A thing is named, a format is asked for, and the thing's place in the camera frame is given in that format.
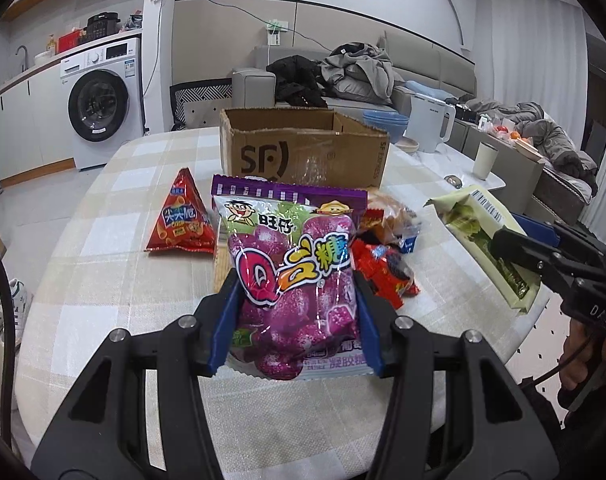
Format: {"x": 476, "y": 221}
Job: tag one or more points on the black pressure cooker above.
{"x": 103, "y": 25}

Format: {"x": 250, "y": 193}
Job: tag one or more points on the red box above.
{"x": 72, "y": 41}

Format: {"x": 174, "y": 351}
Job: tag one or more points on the checkered tablecloth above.
{"x": 113, "y": 280}

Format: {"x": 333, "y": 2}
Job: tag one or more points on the grey coat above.
{"x": 548, "y": 135}

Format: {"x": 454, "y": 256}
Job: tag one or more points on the oranges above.
{"x": 514, "y": 135}

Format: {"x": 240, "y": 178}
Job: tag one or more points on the person's right hand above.
{"x": 578, "y": 360}

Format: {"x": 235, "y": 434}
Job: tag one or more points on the white curtain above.
{"x": 533, "y": 45}

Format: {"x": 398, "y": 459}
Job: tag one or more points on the white electric kettle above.
{"x": 428, "y": 122}

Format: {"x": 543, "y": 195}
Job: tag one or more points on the purple gummy candy bag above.
{"x": 293, "y": 280}

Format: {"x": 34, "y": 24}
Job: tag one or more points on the kitchen faucet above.
{"x": 23, "y": 55}

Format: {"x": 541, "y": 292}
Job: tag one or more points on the grey sofa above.
{"x": 433, "y": 60}

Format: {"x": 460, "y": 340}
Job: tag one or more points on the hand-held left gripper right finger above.
{"x": 370, "y": 332}

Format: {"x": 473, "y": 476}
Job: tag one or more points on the beige cup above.
{"x": 484, "y": 160}

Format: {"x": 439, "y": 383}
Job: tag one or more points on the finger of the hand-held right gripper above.
{"x": 518, "y": 250}
{"x": 535, "y": 227}

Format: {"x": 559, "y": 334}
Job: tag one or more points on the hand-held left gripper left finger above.
{"x": 225, "y": 322}

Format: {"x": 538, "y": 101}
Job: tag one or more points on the green snack packet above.
{"x": 475, "y": 225}

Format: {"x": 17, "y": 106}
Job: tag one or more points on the clear bread packet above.
{"x": 398, "y": 217}

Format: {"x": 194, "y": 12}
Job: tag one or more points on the white sneakers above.
{"x": 5, "y": 307}

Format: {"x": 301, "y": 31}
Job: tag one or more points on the small white bowl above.
{"x": 409, "y": 144}

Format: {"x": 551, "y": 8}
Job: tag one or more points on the white wall socket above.
{"x": 277, "y": 30}

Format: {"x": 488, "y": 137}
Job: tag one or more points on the blue bowls stack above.
{"x": 385, "y": 122}

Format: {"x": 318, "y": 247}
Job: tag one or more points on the small red snack packet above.
{"x": 372, "y": 225}

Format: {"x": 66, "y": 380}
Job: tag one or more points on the white washing machine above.
{"x": 105, "y": 105}

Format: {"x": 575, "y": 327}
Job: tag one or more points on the black jacket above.
{"x": 298, "y": 77}

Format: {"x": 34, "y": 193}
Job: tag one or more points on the patterned black chair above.
{"x": 198, "y": 102}

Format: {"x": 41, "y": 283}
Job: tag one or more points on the brown cardboard box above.
{"x": 303, "y": 157}

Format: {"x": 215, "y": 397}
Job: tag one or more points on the grey clothing pile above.
{"x": 363, "y": 72}

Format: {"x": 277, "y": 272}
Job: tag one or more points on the red triangular snack bag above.
{"x": 183, "y": 220}

